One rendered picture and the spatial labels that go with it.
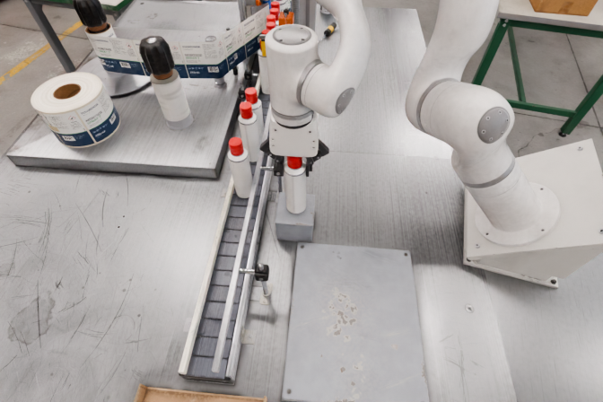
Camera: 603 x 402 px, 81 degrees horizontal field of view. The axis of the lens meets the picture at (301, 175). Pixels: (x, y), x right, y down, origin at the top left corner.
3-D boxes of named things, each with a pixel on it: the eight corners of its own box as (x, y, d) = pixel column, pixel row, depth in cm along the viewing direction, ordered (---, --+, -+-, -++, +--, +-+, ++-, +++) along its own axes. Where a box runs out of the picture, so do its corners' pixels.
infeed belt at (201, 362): (281, 11, 179) (281, 3, 176) (297, 11, 178) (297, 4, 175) (188, 379, 75) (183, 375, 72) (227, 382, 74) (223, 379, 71)
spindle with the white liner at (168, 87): (171, 111, 123) (141, 30, 100) (196, 113, 123) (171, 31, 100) (162, 129, 118) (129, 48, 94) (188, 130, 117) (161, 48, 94)
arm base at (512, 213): (478, 190, 100) (450, 147, 92) (559, 178, 87) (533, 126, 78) (473, 249, 90) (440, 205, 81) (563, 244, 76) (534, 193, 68)
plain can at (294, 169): (287, 197, 94) (284, 144, 78) (307, 198, 94) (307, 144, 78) (285, 214, 91) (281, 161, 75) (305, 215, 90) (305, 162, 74)
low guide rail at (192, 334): (263, 65, 138) (262, 61, 137) (266, 65, 138) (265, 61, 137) (180, 373, 70) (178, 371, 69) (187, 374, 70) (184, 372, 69)
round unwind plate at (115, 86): (99, 50, 148) (98, 48, 147) (170, 54, 146) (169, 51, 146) (61, 96, 129) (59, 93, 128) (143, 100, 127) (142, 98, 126)
